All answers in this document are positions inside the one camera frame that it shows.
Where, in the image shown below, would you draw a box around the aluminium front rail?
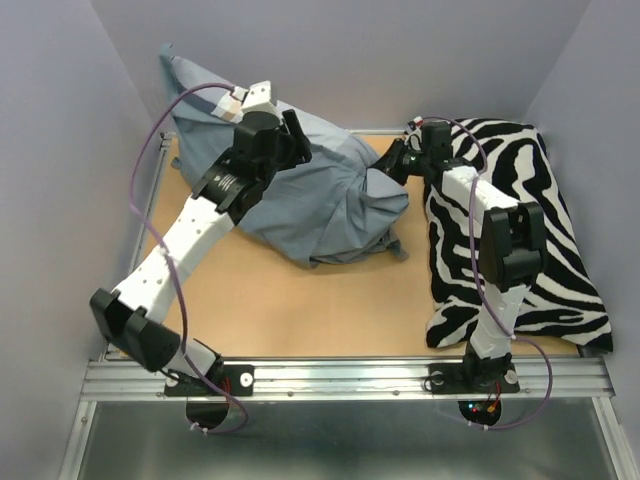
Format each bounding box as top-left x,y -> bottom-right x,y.
80,356 -> 614,403

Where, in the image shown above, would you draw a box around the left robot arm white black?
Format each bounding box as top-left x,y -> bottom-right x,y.
89,109 -> 311,394

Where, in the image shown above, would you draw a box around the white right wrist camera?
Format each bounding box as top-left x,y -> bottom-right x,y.
403,116 -> 424,150

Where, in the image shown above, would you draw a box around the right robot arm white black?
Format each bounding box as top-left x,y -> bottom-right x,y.
374,117 -> 546,395

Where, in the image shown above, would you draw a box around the blue-grey pillowcase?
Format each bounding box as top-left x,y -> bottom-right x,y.
158,43 -> 411,270

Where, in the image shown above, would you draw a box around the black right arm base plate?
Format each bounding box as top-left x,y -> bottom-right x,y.
422,362 -> 520,395

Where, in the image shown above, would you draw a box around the zebra striped pillow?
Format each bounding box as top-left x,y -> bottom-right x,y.
402,117 -> 615,354

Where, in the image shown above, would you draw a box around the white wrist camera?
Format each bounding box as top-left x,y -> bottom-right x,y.
403,116 -> 424,150
231,81 -> 279,116

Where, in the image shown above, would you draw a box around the aluminium rail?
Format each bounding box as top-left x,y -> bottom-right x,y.
90,149 -> 181,372
80,356 -> 614,403

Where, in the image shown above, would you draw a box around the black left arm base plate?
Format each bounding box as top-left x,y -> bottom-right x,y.
163,363 -> 256,399

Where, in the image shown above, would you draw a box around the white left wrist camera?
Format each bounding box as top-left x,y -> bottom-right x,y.
231,81 -> 279,116

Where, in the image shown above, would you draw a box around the aluminium left side rail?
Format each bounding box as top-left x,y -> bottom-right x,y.
90,149 -> 181,372

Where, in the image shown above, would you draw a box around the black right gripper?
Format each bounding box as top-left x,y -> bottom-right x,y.
365,138 -> 430,187

